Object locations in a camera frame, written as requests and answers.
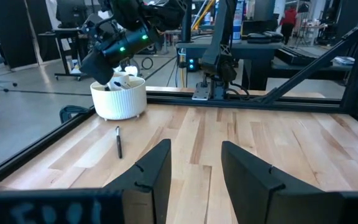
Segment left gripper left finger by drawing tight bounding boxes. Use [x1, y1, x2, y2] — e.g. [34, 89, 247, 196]
[104, 139, 172, 224]

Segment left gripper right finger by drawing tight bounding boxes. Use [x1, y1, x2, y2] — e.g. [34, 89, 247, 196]
[221, 140, 343, 224]

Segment thin black makeup brush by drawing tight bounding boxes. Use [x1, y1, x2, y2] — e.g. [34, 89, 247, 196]
[115, 125, 123, 159]

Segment white ribbed round organizer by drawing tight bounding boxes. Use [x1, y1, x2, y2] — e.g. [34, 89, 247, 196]
[89, 72, 147, 121]

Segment black computer monitor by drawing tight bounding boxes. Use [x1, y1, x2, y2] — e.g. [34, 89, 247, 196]
[56, 0, 88, 29]

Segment black power box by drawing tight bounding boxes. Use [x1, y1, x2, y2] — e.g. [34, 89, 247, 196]
[185, 57, 198, 72]

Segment black partition panels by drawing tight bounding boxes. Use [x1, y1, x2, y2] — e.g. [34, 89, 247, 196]
[0, 0, 39, 69]

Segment white blue wipes canister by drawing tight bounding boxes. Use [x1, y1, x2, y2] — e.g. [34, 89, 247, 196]
[232, 0, 245, 44]

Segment person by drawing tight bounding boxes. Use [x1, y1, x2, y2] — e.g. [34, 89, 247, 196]
[278, 7, 298, 46]

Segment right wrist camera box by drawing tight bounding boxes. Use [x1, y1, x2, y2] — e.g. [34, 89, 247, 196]
[80, 12, 119, 47]

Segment black aluminium table frame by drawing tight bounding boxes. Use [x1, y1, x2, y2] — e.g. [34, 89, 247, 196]
[0, 6, 358, 194]

